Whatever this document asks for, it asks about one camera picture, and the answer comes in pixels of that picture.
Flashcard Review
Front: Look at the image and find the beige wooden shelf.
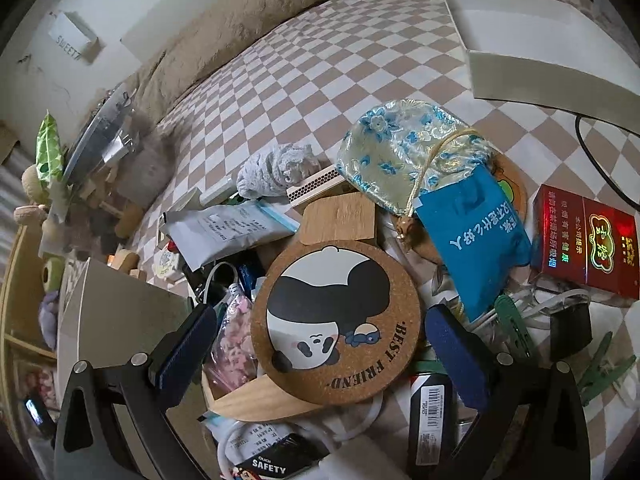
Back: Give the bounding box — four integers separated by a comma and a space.
1, 226, 56, 410

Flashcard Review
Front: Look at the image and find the crumpled white grey cloth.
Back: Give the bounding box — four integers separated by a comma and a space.
235, 143, 321, 200

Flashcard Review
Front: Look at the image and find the purple plush toy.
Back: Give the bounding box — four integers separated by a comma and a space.
38, 290, 60, 350

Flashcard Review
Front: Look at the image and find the beige fuzzy blanket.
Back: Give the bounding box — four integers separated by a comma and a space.
121, 0, 421, 126

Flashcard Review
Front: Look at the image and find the green clothespin right side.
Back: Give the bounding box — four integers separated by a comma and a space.
577, 330, 637, 408

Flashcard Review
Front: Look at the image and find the avocado plush toy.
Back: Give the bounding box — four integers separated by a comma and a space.
41, 257, 65, 294

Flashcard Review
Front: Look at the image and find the harmonica wooden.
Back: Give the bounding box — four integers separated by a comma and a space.
286, 165, 349, 208

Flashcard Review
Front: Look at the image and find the green clothespin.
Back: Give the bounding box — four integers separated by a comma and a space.
494, 295, 539, 364
577, 330, 637, 408

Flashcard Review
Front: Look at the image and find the white flat tray box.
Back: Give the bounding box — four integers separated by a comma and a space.
445, 0, 639, 132

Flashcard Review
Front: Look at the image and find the wall sign plaque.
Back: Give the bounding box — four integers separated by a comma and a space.
48, 11, 101, 65

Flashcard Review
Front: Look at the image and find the pink candy bag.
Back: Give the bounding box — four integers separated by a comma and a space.
204, 294, 257, 393

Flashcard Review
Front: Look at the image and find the blue printed sachet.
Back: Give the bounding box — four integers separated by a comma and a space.
414, 166, 532, 322

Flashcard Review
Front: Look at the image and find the teddy bear plush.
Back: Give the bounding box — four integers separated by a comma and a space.
12, 164, 64, 261

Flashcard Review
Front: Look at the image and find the black charger block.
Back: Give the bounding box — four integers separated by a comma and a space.
550, 304, 592, 362

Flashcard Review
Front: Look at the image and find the red cigarette box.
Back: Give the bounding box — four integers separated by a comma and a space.
530, 184, 639, 301

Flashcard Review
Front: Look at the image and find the panda cork coaster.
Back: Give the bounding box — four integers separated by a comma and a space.
252, 240, 422, 405

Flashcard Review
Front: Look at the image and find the small wooden square board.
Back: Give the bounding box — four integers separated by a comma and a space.
297, 192, 376, 245

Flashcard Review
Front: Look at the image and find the floral brocade pouch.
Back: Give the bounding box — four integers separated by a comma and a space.
334, 99, 496, 217

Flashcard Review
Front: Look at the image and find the white printed paper packet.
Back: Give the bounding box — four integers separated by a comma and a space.
162, 200, 299, 271

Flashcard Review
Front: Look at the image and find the clear plastic storage bin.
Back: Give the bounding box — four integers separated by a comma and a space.
37, 84, 175, 256

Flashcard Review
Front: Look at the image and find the safety label card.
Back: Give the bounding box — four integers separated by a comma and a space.
231, 434, 324, 479

